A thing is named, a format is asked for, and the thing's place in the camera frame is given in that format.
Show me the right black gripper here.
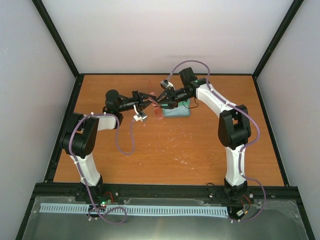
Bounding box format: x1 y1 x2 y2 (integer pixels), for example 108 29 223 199
153 86 192 110

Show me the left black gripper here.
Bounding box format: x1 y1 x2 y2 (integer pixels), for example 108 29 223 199
117 90 156 113

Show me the blue cleaning cloth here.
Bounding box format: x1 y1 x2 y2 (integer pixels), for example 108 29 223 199
163 106 190 117

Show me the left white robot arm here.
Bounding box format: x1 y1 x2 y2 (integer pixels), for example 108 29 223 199
60 89 157 202

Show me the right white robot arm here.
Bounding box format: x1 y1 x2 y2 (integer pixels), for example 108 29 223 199
156 67 252 203

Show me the metal front plate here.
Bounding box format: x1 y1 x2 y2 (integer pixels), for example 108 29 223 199
22 197 308 240

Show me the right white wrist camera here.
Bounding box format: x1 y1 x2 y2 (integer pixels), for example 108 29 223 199
160 79 175 90

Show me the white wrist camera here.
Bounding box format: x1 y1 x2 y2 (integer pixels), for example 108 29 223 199
133 104 148 122
160 79 175 90

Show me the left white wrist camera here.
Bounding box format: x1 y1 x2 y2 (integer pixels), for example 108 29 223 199
133 104 148 122

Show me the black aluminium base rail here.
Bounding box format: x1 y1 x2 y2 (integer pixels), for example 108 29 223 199
32 182 301 204

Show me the black frame post left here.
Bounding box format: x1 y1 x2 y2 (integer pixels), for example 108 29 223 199
32 0 80 78

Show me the black frame post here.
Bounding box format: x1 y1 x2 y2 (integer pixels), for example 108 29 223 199
252 0 305 77
32 0 80 78

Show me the blue slotted cable duct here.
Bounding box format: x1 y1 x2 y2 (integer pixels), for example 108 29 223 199
39 203 228 218

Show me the black frame post right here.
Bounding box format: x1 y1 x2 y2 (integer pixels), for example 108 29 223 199
252 0 305 77

